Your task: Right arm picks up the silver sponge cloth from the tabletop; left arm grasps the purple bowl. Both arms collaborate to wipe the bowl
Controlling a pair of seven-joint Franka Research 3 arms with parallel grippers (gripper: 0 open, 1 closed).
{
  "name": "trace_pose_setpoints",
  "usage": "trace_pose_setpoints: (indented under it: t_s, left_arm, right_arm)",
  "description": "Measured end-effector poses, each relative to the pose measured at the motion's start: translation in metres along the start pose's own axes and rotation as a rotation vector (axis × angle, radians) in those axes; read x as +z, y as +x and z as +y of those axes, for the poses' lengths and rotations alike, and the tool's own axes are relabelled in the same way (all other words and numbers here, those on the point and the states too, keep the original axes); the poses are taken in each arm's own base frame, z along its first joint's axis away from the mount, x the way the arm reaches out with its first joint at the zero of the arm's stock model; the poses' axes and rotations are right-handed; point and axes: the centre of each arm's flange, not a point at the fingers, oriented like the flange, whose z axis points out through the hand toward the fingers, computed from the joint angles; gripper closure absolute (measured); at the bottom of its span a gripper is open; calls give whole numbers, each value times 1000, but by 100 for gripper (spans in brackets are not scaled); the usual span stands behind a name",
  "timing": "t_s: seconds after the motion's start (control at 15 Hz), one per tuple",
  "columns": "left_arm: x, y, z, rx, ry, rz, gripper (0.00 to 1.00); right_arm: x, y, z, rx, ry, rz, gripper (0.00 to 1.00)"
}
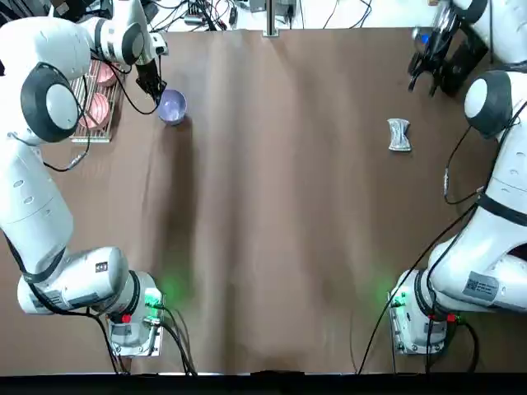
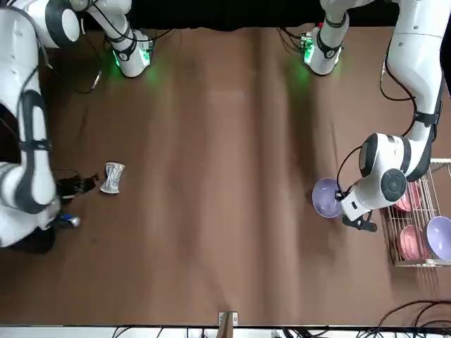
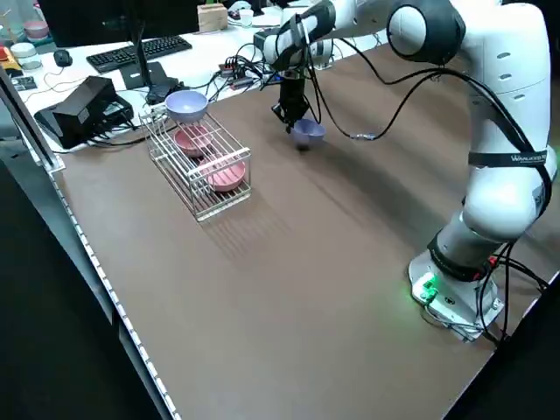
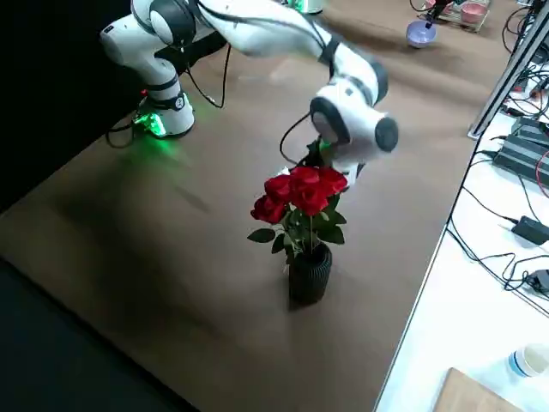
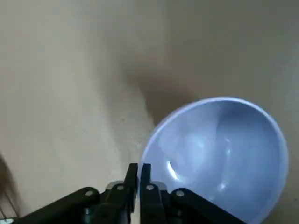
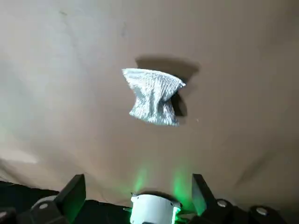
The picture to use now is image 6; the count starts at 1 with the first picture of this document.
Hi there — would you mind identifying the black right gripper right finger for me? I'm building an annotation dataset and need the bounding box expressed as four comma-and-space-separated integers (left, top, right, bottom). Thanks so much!
189, 174, 288, 224

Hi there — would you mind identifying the silver sponge cloth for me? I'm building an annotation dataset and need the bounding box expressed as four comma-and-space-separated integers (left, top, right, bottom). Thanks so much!
121, 67, 187, 127

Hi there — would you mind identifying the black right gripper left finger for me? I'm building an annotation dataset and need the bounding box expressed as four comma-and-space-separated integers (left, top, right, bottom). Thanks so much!
0, 174, 86, 224

